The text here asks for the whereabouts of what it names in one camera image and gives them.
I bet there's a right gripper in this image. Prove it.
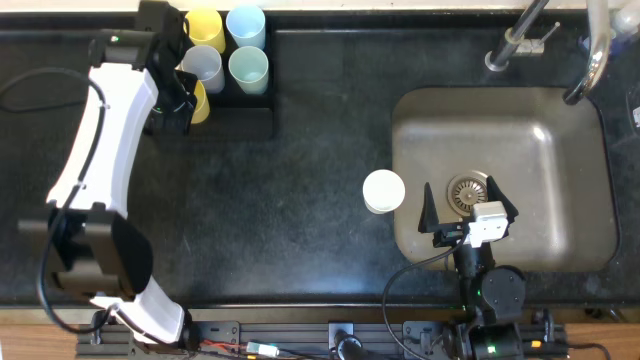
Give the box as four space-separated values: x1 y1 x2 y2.
417 175 520 249

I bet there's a white cup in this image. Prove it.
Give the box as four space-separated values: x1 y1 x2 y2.
362 168 407 215

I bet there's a yellow cup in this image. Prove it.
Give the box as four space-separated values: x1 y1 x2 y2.
183 7 227 55
189 79 212 125

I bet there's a steel sink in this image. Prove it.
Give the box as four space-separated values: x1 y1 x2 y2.
391 87 621 274

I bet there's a steel tap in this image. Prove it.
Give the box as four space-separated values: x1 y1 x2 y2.
483 0 626 106

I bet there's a blue soap bottle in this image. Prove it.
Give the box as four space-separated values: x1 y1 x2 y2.
607 2 640 59

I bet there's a black tray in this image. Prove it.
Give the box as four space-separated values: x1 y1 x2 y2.
177 13 275 109

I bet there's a green cup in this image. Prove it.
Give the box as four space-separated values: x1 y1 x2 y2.
228 45 270 96

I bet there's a blue cup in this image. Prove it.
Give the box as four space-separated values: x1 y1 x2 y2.
225 5 267 51

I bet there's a grey cup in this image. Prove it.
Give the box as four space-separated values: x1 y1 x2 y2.
180 44 226 95

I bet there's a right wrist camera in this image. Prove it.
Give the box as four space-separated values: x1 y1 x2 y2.
463 201 510 249

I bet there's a mounting rail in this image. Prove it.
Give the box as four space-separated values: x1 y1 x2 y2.
74 318 614 360

